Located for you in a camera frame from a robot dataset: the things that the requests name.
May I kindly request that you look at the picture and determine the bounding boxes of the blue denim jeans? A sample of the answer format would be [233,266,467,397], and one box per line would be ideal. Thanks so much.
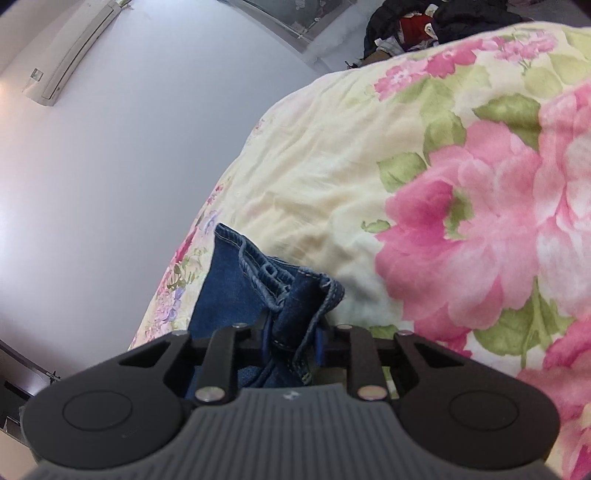
[188,224,345,388]

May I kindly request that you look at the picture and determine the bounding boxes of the beige wardrobe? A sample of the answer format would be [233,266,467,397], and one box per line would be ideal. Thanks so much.
[0,341,60,444]

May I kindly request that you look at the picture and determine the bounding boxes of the floral yellow bed quilt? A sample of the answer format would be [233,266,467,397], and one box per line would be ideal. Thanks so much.
[133,22,590,479]

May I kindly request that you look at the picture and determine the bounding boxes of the black clothes pile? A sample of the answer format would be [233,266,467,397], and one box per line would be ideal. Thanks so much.
[363,0,529,58]

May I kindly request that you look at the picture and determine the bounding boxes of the white wall air conditioner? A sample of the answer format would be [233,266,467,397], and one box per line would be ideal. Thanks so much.
[23,0,129,106]

